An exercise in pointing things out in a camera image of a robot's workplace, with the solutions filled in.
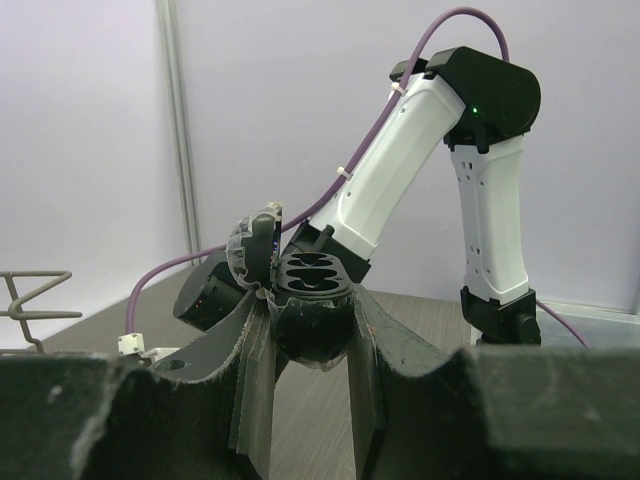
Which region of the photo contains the black plastic-wrapped earbud case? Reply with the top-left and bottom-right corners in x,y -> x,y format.
225,202 -> 355,371

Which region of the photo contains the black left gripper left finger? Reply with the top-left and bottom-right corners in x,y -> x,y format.
1,294 -> 275,479

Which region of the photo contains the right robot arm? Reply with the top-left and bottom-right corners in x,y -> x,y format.
173,47 -> 541,345

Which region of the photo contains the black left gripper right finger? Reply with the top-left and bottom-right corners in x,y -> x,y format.
347,287 -> 639,479

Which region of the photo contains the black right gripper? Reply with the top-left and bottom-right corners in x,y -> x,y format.
173,250 -> 246,332

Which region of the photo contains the grey wire dish rack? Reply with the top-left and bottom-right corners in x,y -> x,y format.
1,270 -> 83,356

